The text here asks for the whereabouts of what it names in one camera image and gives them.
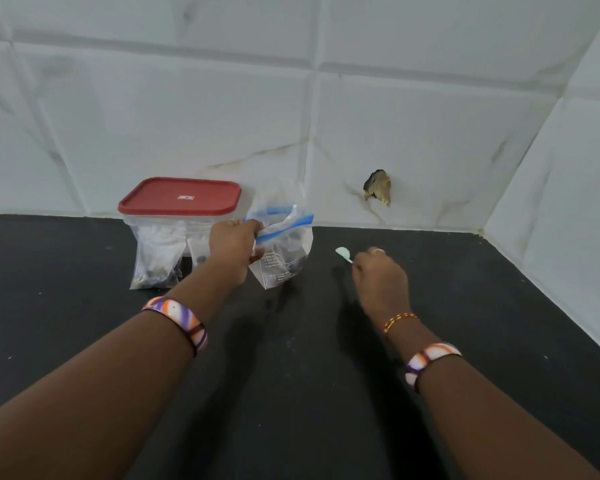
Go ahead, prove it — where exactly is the red yellow thread bracelet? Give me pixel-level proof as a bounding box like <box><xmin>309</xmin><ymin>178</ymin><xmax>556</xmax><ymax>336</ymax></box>
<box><xmin>383</xmin><ymin>313</ymin><xmax>421</xmax><ymax>335</ymax></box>

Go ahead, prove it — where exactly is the orange purple white bangle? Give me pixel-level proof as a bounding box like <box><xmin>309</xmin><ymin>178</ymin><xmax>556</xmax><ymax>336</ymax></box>
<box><xmin>141</xmin><ymin>296</ymin><xmax>209</xmax><ymax>357</ymax></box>
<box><xmin>405</xmin><ymin>342</ymin><xmax>463</xmax><ymax>393</ymax></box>

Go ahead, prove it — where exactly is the small spice pouch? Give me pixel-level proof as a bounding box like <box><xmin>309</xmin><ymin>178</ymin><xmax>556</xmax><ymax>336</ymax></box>
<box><xmin>129</xmin><ymin>219</ymin><xmax>187</xmax><ymax>291</ymax></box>
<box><xmin>185</xmin><ymin>228</ymin><xmax>214</xmax><ymax>269</ymax></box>

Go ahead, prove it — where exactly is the person's left hand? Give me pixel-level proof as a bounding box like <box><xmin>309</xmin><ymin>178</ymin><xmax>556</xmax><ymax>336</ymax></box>
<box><xmin>208</xmin><ymin>219</ymin><xmax>265</xmax><ymax>285</ymax></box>

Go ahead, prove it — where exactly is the person's left forearm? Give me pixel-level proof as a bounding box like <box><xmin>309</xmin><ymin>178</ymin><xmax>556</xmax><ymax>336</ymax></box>
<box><xmin>0</xmin><ymin>259</ymin><xmax>241</xmax><ymax>480</ymax></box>

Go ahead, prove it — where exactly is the person's right forearm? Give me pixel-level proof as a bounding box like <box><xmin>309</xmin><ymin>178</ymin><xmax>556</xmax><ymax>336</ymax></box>
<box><xmin>385</xmin><ymin>314</ymin><xmax>600</xmax><ymax>480</ymax></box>

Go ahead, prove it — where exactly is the person's right hand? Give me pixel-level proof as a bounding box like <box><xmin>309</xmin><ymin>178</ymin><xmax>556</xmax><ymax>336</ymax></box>
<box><xmin>351</xmin><ymin>247</ymin><xmax>412</xmax><ymax>331</ymax></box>

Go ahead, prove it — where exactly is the large clear blue-zip bag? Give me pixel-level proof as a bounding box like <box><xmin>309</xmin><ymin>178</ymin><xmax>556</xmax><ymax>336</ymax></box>
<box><xmin>245</xmin><ymin>179</ymin><xmax>315</xmax><ymax>291</ymax></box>

